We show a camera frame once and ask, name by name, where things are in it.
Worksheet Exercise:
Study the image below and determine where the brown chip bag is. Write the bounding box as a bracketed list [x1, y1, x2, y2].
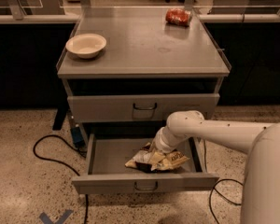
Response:
[125, 142, 189, 173]

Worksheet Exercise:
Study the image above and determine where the black cable floor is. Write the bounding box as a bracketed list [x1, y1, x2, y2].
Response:
[208, 178, 245, 224]
[33, 133, 91, 224]

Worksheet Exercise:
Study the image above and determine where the black cable left floor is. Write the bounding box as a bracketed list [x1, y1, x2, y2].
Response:
[33, 133, 91, 224]

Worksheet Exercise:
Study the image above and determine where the grey open lower drawer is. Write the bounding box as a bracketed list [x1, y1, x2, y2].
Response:
[72, 135, 218, 194]

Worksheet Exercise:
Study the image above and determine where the black cable right floor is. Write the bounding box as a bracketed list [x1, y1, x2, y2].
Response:
[208, 178, 245, 224]

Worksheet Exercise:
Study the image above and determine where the white bowl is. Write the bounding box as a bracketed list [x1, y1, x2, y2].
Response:
[65, 34, 106, 59]

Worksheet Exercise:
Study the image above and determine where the dark counter cabinet row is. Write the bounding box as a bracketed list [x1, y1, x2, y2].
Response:
[0, 22, 280, 108]

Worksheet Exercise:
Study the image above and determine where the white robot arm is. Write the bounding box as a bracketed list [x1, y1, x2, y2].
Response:
[154, 111, 280, 224]

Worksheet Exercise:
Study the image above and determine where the grey metal drawer cabinet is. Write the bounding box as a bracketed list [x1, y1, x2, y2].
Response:
[58, 7, 230, 142]

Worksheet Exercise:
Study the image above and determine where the red chip bag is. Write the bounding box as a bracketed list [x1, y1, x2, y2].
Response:
[165, 8, 192, 27]

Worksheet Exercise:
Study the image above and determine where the blue power box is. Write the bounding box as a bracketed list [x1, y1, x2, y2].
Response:
[70, 127, 85, 148]

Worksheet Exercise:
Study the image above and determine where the grey upper drawer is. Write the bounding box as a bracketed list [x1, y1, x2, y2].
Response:
[68, 93, 219, 122]

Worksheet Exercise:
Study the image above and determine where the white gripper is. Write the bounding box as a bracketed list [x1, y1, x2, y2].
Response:
[154, 126, 186, 153]

